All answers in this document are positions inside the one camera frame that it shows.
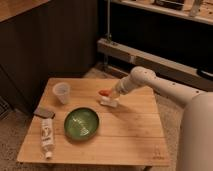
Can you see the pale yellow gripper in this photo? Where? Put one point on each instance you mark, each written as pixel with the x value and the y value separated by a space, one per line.
pixel 114 93

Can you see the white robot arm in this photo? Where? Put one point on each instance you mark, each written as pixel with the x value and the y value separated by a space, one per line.
pixel 195 150

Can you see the white sponge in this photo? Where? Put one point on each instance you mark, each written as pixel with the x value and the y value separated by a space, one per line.
pixel 106 101

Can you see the wooden beam shelf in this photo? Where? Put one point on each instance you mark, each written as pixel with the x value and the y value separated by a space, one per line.
pixel 165 67

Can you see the wooden table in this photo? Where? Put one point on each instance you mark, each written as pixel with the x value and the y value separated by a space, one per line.
pixel 130 134

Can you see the green plate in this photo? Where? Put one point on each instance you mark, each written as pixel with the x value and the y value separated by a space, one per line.
pixel 81 124

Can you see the metal pole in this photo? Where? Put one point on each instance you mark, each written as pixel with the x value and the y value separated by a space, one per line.
pixel 108 21

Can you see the white tube with label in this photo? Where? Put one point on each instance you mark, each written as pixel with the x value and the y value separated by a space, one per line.
pixel 47 138

